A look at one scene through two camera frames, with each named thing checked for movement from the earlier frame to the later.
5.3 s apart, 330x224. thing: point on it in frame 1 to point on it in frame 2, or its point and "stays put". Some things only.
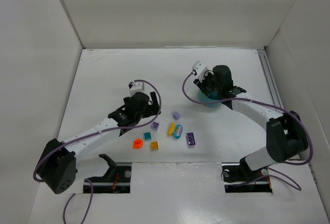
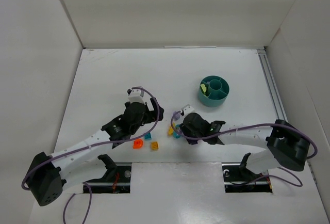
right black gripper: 207,88 to 182,126
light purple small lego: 176,115 stays put
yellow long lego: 171,128 stays put
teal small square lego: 147,136 stays put
